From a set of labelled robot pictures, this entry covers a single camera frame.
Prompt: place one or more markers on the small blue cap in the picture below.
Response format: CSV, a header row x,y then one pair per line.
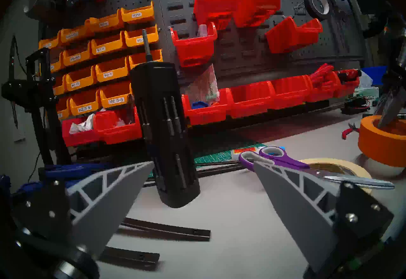
x,y
199,105

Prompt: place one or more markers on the yellow bin M3X8 BAD label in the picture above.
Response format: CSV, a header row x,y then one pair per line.
x,y
74,37

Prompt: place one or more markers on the yellow bin M4-6 label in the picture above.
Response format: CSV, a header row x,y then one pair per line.
x,y
106,46

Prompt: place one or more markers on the grey duct tape roll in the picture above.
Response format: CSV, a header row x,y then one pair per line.
x,y
36,5

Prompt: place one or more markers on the yellow bin M3-8 label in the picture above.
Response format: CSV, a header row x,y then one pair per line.
x,y
111,72

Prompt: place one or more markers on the yellow bin M3-4 label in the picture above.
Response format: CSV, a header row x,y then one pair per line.
x,y
133,40

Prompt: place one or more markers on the red bin with plastic bags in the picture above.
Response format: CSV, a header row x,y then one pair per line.
x,y
114,134

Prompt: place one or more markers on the beige masking tape roll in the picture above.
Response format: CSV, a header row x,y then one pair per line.
x,y
345,162

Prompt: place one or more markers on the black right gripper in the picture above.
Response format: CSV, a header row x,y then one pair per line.
x,y
398,73

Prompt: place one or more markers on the yellow bin M3-12 label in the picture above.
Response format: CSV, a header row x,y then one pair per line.
x,y
79,81

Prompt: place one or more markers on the folded paper manual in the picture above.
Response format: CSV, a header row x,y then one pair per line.
x,y
203,86

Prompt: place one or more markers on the orange tape roll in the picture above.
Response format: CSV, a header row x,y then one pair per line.
x,y
380,151

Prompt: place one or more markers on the red bin with red pliers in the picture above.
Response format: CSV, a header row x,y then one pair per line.
x,y
323,92

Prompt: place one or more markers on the yellow bin M2.5-6 label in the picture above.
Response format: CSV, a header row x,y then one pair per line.
x,y
84,105

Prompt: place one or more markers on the yellow bin M4X4X6 label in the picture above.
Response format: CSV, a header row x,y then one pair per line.
x,y
76,57

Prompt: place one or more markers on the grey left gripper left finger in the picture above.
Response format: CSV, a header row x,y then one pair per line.
x,y
95,205

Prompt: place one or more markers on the red black marker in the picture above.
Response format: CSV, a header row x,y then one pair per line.
x,y
349,74

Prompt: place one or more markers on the white wall switch plate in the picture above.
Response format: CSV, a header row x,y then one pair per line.
x,y
19,134

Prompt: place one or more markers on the blue plastic bin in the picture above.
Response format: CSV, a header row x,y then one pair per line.
x,y
376,75

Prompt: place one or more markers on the dark louvered panel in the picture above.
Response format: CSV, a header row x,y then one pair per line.
x,y
180,3

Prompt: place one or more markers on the small blue clamp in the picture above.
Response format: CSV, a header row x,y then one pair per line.
x,y
3,181

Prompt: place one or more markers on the green cutting mat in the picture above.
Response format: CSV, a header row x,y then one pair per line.
x,y
219,154

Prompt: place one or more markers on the red bin with markers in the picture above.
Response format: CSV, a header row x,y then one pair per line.
x,y
347,88

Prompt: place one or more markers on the yellow parts bin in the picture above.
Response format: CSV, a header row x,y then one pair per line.
x,y
60,88
62,110
57,65

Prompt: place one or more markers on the red bin with crumpled paper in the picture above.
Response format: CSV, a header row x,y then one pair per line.
x,y
79,138

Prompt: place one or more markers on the yellow bin M2.5-5 label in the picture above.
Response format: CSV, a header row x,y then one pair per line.
x,y
114,97

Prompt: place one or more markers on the blue bar clamp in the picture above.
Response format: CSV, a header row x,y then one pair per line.
x,y
76,170
23,186

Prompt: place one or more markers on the Kimtech tissue box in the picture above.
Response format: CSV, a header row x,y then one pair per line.
x,y
368,92

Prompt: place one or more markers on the red bin with paper manual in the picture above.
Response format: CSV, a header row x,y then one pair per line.
x,y
203,116

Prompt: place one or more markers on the white tissue sheet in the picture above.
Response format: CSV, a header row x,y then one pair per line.
x,y
364,80

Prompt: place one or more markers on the empty red hanging bin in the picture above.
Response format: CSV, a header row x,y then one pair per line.
x,y
212,7

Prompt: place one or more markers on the white glue tube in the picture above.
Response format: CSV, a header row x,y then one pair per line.
x,y
242,151

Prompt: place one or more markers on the black screwdriver bit holder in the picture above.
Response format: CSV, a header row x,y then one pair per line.
x,y
161,121

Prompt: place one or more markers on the yellow bin M3X6 label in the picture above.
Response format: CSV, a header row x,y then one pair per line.
x,y
136,17

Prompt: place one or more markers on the yellow bin M3-6 label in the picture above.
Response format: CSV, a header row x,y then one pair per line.
x,y
155,57

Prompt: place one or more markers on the black metal bar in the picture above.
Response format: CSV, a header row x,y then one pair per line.
x,y
130,256
165,230

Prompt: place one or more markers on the black tape roll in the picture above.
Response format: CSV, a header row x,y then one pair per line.
x,y
307,3

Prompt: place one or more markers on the red bin with clear box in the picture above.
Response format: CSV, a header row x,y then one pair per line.
x,y
193,48

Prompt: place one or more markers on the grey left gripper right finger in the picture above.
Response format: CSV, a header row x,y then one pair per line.
x,y
301,211

